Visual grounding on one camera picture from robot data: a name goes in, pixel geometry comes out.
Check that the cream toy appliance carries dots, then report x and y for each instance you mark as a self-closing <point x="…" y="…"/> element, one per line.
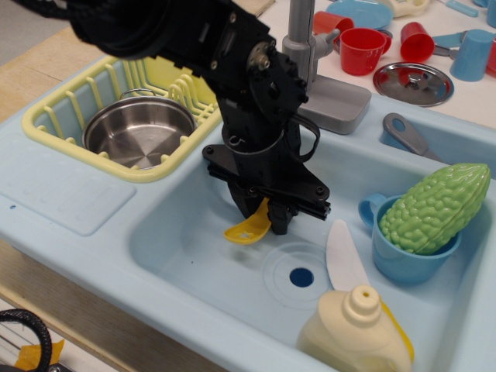
<point x="402" y="8"/>

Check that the green bitter melon toy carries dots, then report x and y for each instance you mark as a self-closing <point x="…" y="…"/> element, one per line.
<point x="433" y="211"/>

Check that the stainless steel pot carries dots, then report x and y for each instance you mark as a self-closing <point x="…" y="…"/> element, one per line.
<point x="139" y="130"/>

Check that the cream soap bottle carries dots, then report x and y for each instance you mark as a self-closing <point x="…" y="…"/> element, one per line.
<point x="350" y="331"/>

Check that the pale yellow dish rack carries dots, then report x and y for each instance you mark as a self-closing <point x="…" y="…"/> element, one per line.
<point x="58" y="120"/>

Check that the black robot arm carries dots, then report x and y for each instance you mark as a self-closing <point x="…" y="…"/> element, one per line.
<point x="258" y="89"/>

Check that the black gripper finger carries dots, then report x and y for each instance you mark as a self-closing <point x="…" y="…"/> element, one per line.
<point x="280" y="215"/>
<point x="246" y="200"/>

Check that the blue handled utensil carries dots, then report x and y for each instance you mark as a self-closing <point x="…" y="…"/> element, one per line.
<point x="448" y="45"/>

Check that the blue plastic cup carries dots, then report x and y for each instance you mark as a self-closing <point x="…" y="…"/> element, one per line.
<point x="394" y="263"/>

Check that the blue plastic utensil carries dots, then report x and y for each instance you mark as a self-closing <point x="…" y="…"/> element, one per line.
<point x="462" y="8"/>

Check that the white plastic knife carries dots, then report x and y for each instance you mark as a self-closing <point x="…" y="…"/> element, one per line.
<point x="344" y="266"/>

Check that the grey toy faucet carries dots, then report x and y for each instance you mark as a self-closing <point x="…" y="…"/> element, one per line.
<point x="333" y="105"/>

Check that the yellow dish brush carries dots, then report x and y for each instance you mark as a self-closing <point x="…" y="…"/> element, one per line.
<point x="253" y="229"/>

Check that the yellow tape piece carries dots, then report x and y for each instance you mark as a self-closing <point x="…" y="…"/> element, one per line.
<point x="29" y="356"/>

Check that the red cup behind faucet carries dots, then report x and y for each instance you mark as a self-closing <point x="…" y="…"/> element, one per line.
<point x="325" y="22"/>

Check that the steel pot lid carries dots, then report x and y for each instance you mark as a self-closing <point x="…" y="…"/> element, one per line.
<point x="414" y="83"/>

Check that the blue plastic plate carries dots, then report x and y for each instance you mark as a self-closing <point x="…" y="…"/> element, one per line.
<point x="365" y="14"/>

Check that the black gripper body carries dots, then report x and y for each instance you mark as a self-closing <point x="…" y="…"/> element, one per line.
<point x="276" y="172"/>

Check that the light blue tumbler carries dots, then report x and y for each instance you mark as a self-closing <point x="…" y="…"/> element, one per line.
<point x="474" y="53"/>

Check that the red cup with handle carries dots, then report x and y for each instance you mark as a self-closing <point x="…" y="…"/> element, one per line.
<point x="360" y="50"/>

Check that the red cup lying down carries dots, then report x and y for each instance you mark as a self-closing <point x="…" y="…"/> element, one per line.
<point x="416" y="44"/>

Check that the grey plastic spatula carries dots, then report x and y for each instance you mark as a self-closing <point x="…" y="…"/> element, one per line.
<point x="398" y="132"/>

